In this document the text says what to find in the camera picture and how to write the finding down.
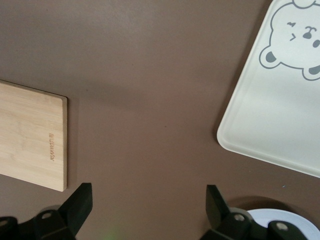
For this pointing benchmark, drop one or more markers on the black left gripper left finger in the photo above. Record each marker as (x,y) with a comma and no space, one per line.
(75,212)

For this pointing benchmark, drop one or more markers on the cream tray with bear print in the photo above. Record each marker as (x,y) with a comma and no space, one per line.
(280,100)

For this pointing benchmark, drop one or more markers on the wooden cutting board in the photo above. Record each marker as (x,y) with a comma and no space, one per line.
(30,135)

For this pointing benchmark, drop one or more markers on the white round plate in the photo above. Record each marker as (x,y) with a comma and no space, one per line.
(300,221)

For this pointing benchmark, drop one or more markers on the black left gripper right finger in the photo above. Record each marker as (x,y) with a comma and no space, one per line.
(220,217)

